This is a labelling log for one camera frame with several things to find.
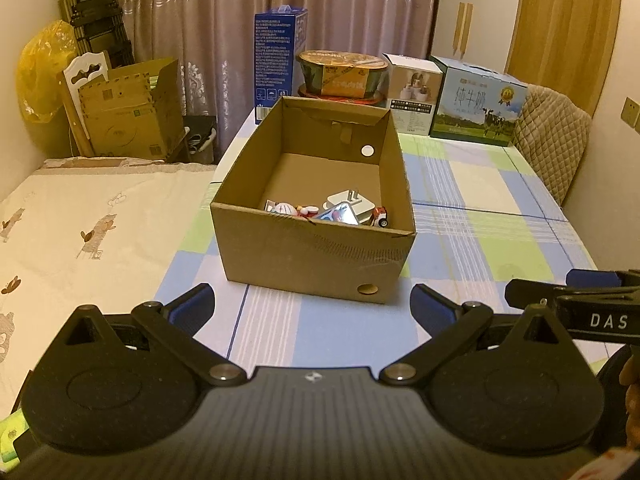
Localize white power adapter plug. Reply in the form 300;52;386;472
323;190;375;224

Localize person's right hand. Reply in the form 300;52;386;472
620;356;640;418

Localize cream cartoon bed sheet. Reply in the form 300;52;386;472
1;160;215;415

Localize checkered table cloth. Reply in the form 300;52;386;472
153;109;609;376

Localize quilted beige cushion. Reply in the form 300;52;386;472
514;84;591;206

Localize open brown cardboard box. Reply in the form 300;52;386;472
210;96;416;304

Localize small dark waste bin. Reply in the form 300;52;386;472
181;115;217;165

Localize light blue milk box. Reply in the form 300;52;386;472
430;55;527;146

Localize tan shipping cardboard box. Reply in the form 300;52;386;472
84;58;186;160

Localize white product box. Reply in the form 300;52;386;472
383;53;442;136

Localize red instant noodle bowl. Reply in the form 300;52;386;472
297;84;386;107

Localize white carved wooden board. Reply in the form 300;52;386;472
56;51;111;157

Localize yellow plastic bag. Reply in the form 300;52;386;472
15;20;78;124

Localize black folding hand cart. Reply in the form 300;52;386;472
60;0;134;67

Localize dark blue milk carton box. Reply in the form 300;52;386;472
254;4;308;125

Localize pink sheer curtain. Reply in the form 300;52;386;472
119;0;437;148

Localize wall power sockets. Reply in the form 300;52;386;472
620;98;640;132

